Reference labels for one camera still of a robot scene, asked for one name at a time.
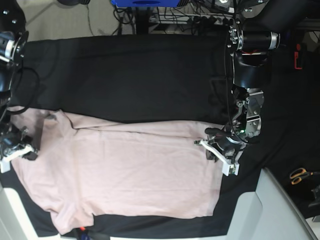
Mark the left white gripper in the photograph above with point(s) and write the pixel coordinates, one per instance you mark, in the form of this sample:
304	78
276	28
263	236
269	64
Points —
224	149

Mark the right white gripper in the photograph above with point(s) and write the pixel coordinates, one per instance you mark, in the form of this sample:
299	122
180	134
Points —
15	143

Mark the pink T-shirt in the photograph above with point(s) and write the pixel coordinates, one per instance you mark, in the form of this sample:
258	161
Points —
88	167

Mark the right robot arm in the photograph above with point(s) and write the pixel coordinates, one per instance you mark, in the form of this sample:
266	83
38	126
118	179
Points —
13	38

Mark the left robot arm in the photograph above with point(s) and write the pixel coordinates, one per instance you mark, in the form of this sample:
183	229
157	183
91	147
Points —
254	32

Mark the white chair left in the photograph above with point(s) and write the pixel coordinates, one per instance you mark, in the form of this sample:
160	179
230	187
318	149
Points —
15	223

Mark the white chair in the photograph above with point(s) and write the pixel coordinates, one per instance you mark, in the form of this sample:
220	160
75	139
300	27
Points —
268	213
15	223

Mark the white chair right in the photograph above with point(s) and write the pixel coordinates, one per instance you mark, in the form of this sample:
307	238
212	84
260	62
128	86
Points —
268	213

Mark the red black clamp bottom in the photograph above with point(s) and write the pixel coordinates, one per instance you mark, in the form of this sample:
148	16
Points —
81	234

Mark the red black clamp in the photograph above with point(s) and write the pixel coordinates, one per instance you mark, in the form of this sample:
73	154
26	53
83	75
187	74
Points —
299	53
81	234

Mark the red black clamp right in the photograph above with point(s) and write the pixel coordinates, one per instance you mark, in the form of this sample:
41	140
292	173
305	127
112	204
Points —
299	53

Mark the black stand pole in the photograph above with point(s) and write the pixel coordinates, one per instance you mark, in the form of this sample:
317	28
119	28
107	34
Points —
142	16

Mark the blue box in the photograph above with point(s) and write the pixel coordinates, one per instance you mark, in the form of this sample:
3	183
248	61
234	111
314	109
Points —
145	3

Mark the orange handled scissors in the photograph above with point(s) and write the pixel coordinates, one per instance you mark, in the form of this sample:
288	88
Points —
300	174

